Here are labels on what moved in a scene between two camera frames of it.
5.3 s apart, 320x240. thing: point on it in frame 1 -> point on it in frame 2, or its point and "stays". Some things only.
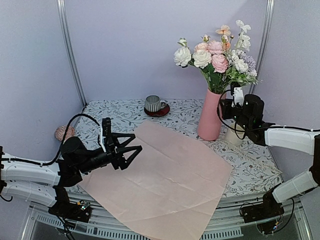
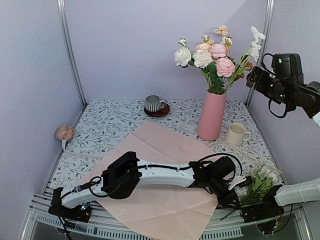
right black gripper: [226, 109] -> [252, 77]
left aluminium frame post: [61, 5] stays
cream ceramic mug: [234, 134] stays
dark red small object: [163, 112] stays
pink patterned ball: [60, 131] stays
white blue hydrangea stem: [239, 78] -> [260, 180]
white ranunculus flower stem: [243, 40] -> [253, 51]
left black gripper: [118, 159] -> [229, 200]
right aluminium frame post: [260, 57] stays
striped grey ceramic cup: [153, 103] stays
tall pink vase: [209, 127] stays
